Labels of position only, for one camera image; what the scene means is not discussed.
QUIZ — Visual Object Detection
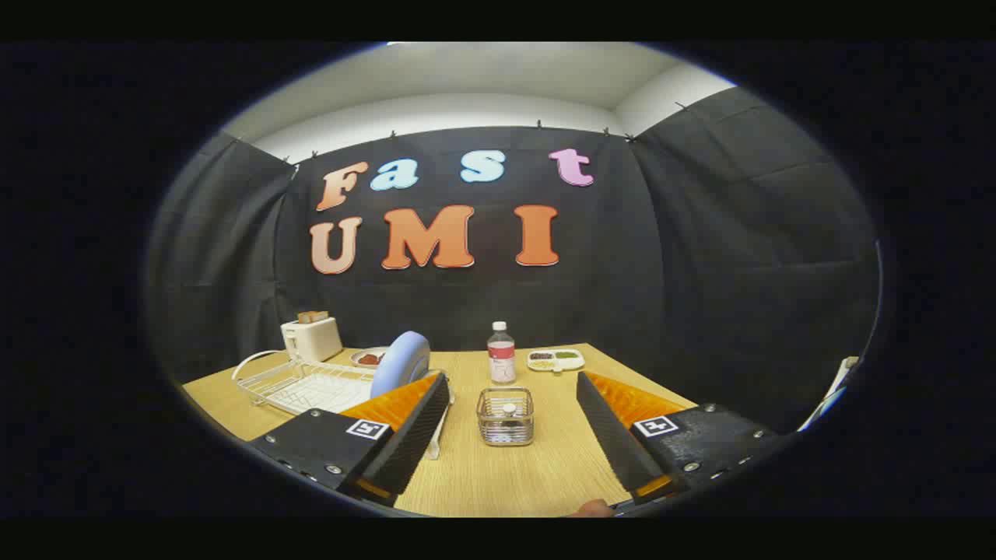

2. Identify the blue plate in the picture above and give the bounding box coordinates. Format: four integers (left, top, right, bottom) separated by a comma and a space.
370, 331, 431, 399

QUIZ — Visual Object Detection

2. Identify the white wire dish rack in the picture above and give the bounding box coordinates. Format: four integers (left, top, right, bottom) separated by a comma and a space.
232, 350, 455, 460

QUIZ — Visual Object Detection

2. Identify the metal wire basket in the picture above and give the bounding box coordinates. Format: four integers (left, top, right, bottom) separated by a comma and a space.
476, 387, 535, 447

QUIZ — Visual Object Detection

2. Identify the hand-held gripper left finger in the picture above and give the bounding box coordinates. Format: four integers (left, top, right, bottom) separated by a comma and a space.
247, 372, 452, 508

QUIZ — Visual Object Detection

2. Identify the white toaster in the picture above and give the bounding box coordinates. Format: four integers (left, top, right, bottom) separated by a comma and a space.
281, 317, 344, 363

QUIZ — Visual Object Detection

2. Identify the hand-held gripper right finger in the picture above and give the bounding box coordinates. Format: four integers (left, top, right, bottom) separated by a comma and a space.
576, 371, 783, 505

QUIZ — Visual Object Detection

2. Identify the clear bottle with red label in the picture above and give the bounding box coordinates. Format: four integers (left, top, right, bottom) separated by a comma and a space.
487, 321, 517, 385

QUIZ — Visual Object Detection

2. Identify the white divided snack tray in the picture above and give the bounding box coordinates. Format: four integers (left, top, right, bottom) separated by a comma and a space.
527, 348, 586, 373

